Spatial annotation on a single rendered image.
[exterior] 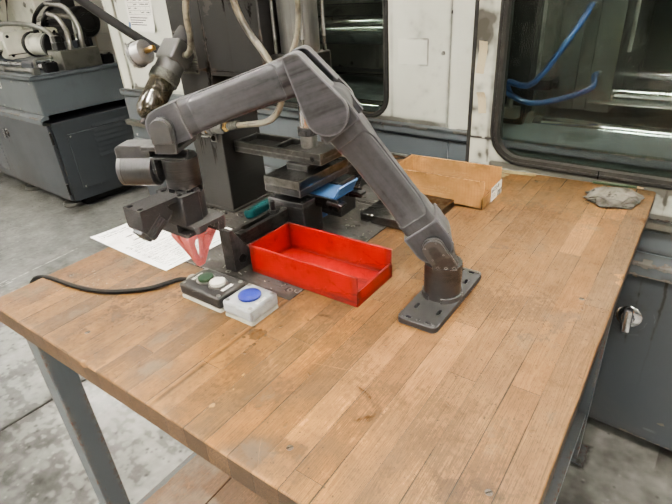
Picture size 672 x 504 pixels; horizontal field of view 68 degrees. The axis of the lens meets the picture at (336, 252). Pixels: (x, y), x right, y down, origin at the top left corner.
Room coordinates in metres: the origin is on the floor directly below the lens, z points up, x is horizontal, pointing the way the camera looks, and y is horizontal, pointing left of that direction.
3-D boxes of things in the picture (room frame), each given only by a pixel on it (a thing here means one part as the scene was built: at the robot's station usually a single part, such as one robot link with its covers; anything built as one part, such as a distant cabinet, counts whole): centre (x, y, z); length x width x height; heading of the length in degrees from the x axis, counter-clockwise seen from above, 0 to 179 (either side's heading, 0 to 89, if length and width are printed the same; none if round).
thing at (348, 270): (0.83, 0.03, 0.93); 0.25 x 0.12 x 0.06; 53
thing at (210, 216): (0.79, 0.24, 1.08); 0.10 x 0.07 x 0.07; 53
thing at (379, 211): (1.08, -0.18, 0.91); 0.17 x 0.16 x 0.02; 143
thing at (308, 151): (1.12, 0.11, 1.12); 0.26 x 0.18 x 0.30; 53
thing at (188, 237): (0.80, 0.25, 1.01); 0.07 x 0.07 x 0.09; 53
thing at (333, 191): (1.06, 0.02, 1.00); 0.15 x 0.07 x 0.03; 53
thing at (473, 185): (1.20, -0.29, 0.93); 0.25 x 0.13 x 0.08; 53
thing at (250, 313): (0.72, 0.15, 0.90); 0.07 x 0.07 x 0.06; 53
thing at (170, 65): (1.16, 0.34, 1.25); 0.19 x 0.07 x 0.19; 143
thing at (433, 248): (0.72, -0.17, 1.00); 0.09 x 0.06 x 0.06; 171
